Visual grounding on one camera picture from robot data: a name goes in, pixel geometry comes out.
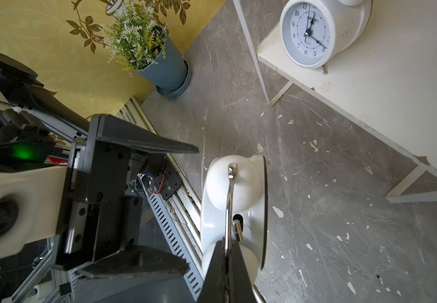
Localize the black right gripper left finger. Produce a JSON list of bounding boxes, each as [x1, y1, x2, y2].
[[198, 239, 228, 303]]

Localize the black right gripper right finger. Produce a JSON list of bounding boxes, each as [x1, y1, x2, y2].
[[227, 241, 258, 303]]

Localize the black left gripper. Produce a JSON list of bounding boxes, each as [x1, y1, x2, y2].
[[57, 114, 199, 279]]

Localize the white twin-bell alarm clock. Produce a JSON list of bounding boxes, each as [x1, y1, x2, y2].
[[280, 0, 373, 69]]

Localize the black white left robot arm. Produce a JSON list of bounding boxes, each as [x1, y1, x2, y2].
[[0, 53, 203, 302]]

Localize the white two-tier shelf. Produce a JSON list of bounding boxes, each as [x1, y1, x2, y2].
[[234, 1, 437, 203]]

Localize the potted green plant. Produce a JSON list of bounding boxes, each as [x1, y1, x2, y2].
[[103, 1, 191, 99]]

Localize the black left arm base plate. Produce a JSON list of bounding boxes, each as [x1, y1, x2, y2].
[[141, 165, 183, 201]]

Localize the aluminium slotted base rail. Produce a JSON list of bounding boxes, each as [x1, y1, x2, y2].
[[115, 96, 208, 302]]

